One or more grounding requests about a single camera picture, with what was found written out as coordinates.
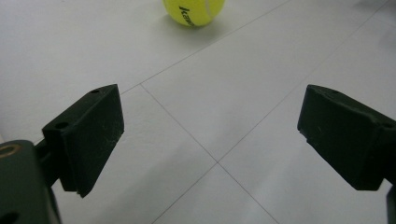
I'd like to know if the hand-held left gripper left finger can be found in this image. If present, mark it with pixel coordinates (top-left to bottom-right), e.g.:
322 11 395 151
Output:
35 83 125 199

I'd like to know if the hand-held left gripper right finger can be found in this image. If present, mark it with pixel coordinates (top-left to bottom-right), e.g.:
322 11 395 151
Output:
297 84 396 191

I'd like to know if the yellow tennis ball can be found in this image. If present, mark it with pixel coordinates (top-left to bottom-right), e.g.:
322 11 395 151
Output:
162 0 226 27

